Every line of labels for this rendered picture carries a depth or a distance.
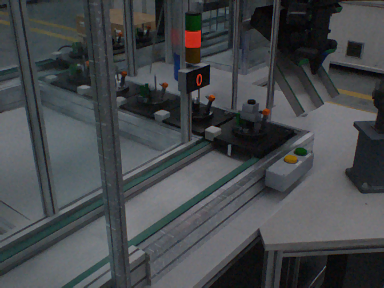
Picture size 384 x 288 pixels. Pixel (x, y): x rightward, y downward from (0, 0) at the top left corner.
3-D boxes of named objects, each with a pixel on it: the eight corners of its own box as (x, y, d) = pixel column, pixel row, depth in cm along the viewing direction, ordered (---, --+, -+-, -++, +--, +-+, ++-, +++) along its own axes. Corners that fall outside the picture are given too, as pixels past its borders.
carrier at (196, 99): (237, 118, 184) (239, 89, 179) (200, 138, 168) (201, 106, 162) (191, 104, 198) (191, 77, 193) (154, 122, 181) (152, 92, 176)
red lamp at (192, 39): (203, 45, 146) (203, 30, 144) (194, 48, 143) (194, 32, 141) (191, 43, 149) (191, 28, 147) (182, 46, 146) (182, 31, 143)
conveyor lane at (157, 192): (291, 156, 174) (294, 132, 170) (134, 275, 116) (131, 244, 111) (230, 136, 190) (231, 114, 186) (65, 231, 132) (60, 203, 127)
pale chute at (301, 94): (316, 108, 184) (324, 103, 180) (296, 117, 176) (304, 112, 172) (282, 51, 188) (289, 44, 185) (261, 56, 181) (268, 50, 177)
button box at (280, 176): (312, 167, 158) (314, 151, 155) (283, 192, 143) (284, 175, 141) (294, 161, 162) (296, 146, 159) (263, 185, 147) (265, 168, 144)
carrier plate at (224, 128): (294, 135, 170) (294, 130, 169) (260, 158, 153) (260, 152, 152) (240, 119, 184) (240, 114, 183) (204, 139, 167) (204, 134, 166)
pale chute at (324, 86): (332, 99, 194) (339, 94, 190) (314, 106, 186) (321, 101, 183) (299, 44, 199) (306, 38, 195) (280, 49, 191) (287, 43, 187)
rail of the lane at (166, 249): (311, 156, 174) (315, 130, 169) (151, 286, 112) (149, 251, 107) (299, 152, 177) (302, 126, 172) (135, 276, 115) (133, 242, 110)
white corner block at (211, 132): (221, 138, 167) (222, 128, 166) (214, 142, 164) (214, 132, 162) (211, 135, 170) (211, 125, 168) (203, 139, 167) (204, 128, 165)
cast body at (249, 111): (261, 119, 165) (262, 100, 162) (254, 122, 162) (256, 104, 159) (242, 113, 170) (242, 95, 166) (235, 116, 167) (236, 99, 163)
